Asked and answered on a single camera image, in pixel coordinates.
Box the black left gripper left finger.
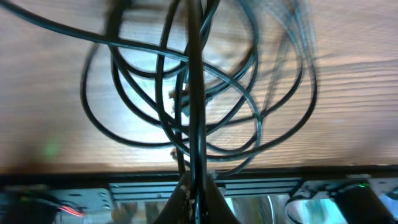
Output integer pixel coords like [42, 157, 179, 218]
[153, 172, 192, 224]

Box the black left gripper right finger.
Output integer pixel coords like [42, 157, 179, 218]
[205, 175, 240, 224]

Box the black cable bundle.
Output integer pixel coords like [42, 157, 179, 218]
[0, 0, 318, 187]

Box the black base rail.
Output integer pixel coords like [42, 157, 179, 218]
[1, 166, 397, 223]

